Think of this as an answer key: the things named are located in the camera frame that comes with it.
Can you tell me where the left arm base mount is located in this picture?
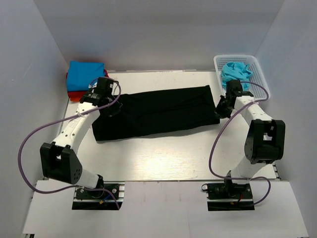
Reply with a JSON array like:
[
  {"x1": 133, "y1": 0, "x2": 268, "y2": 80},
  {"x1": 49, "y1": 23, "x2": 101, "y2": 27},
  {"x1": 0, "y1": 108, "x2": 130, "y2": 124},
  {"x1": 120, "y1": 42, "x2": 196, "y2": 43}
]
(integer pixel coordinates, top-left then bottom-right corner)
[{"x1": 72, "y1": 182, "x2": 125, "y2": 211}]

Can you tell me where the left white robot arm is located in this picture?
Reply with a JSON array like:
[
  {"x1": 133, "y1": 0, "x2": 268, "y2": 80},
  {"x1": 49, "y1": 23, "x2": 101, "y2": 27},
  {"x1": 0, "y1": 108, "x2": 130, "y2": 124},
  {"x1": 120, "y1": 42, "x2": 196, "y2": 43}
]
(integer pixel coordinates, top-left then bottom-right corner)
[{"x1": 40, "y1": 77, "x2": 122, "y2": 198}]

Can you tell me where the folded red t shirt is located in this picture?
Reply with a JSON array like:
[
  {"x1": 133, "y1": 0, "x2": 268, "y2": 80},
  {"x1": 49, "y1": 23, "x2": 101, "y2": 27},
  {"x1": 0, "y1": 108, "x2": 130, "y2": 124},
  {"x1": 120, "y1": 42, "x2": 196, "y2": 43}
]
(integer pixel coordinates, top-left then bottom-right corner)
[{"x1": 66, "y1": 69, "x2": 108, "y2": 92}]

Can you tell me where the black t shirt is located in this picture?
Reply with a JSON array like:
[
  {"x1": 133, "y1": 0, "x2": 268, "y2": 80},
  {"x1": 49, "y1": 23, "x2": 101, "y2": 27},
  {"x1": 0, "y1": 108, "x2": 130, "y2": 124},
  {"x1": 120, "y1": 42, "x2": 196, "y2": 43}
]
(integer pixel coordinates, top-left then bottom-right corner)
[{"x1": 92, "y1": 85, "x2": 220, "y2": 141}]

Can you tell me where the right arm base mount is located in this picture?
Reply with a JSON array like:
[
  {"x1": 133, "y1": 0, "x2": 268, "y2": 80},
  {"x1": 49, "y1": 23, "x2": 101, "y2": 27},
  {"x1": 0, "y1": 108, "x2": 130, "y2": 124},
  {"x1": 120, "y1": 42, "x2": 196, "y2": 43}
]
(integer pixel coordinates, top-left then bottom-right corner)
[{"x1": 201, "y1": 180, "x2": 255, "y2": 211}]

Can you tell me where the folded blue t shirt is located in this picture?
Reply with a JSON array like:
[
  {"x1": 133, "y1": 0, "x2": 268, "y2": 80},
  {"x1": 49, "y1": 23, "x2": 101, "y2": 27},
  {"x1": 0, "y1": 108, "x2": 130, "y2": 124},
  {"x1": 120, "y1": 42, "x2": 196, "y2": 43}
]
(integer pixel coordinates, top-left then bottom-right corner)
[{"x1": 66, "y1": 61, "x2": 105, "y2": 92}]

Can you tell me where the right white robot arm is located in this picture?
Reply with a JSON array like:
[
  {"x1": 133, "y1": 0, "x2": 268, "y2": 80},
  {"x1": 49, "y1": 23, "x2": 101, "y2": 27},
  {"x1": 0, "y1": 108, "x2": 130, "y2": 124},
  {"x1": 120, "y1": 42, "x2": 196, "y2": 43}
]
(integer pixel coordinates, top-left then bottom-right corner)
[{"x1": 215, "y1": 80, "x2": 285, "y2": 198}]

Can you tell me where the folded orange t shirt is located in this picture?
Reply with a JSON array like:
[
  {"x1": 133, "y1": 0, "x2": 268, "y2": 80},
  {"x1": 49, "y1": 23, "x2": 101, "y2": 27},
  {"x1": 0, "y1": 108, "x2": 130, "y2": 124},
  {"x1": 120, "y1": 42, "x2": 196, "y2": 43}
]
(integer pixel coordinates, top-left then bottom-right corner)
[{"x1": 67, "y1": 91, "x2": 86, "y2": 102}]

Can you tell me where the crumpled light blue t shirt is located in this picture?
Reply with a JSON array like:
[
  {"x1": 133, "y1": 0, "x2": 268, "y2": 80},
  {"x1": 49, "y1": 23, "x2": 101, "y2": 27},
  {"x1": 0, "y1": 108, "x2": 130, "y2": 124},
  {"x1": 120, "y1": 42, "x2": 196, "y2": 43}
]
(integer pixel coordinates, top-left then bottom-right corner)
[{"x1": 220, "y1": 62, "x2": 253, "y2": 89}]

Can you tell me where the white plastic basket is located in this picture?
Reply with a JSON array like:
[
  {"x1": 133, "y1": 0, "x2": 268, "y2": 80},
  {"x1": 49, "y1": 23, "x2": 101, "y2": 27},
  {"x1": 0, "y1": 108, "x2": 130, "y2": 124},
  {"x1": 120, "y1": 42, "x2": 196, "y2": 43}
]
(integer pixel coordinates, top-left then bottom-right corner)
[{"x1": 213, "y1": 55, "x2": 270, "y2": 97}]

